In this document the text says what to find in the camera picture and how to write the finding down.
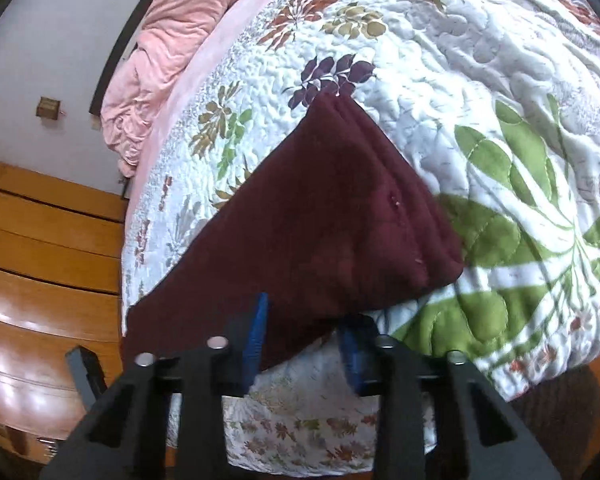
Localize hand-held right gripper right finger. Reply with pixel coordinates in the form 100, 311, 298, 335
336, 315, 563, 480

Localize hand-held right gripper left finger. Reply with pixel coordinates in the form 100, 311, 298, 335
40, 292, 270, 480

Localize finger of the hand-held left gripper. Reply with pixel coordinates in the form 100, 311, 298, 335
65, 345, 108, 411

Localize maroon pants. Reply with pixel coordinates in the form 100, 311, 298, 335
121, 94, 465, 376

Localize wooden wardrobe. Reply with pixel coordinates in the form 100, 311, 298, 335
0, 157, 131, 463

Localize pink bed sheet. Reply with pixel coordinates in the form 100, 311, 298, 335
125, 0, 326, 211

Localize pink crumpled duvet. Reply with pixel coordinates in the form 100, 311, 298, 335
100, 0, 253, 178

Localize floral quilted bedspread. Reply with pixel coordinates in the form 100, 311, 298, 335
120, 0, 600, 473

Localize dark bed headboard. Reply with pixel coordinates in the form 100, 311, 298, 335
89, 0, 181, 116

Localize brown wall box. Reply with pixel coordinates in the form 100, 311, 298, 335
36, 96, 63, 120

